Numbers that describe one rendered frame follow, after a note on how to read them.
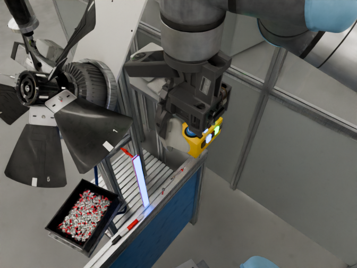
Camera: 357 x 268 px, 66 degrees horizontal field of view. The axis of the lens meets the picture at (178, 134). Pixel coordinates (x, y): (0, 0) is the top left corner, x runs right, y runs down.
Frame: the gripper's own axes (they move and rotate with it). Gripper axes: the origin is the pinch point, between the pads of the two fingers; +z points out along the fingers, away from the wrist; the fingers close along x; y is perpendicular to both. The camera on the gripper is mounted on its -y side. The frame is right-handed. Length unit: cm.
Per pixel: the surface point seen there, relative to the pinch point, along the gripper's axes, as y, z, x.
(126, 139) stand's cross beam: -62, 85, 28
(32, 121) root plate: -58, 32, -9
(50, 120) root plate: -55, 33, -5
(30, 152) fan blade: -55, 40, -16
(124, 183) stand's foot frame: -68, 135, 21
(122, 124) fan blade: -27.7, 24.6, 6.1
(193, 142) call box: -11.2, 36.0, 21.6
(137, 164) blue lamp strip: -15.3, 27.0, -0.2
